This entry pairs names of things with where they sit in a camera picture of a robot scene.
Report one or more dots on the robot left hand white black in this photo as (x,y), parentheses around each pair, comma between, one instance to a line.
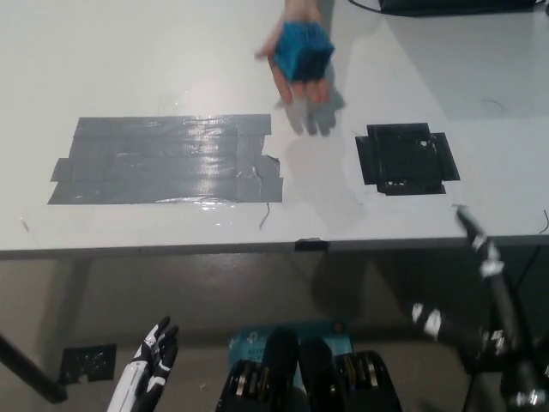
(148,365)

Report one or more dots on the person's bare hand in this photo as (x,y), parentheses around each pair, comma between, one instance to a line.
(301,8)

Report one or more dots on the blue rubik's cube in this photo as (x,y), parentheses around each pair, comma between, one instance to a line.
(300,49)

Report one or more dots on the black tape floor marking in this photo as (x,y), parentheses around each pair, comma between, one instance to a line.
(88,362)

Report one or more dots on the black slanted pole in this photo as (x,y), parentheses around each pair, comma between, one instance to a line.
(34,371)

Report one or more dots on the black keyboard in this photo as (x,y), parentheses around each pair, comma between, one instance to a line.
(459,6)

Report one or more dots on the black tape square patch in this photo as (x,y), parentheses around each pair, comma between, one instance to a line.
(405,161)

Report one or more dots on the small black tape strip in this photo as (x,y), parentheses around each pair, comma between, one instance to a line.
(311,244)

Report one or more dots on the grey duct tape patch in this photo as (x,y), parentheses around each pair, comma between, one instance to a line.
(163,159)

